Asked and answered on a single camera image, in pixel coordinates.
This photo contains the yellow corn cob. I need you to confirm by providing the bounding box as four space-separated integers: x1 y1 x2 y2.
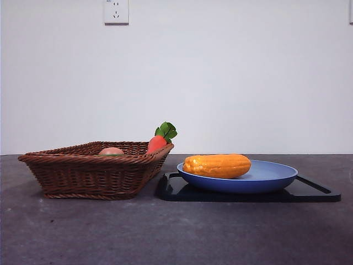
182 153 252 179

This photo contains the blue round plate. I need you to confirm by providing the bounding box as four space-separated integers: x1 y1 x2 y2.
176 159 299 194

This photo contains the brown wicker basket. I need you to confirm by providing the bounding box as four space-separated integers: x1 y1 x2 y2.
18 141 175 200

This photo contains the orange carrot with green leaves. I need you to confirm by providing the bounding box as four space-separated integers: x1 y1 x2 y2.
146 121 178 155

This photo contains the pink egg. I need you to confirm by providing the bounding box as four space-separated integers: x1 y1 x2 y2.
98 147 125 156

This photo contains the black rectangular tray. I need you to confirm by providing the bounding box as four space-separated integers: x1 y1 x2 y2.
157 171 342 203

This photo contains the white wall socket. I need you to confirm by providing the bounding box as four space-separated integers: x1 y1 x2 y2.
104 0 130 26

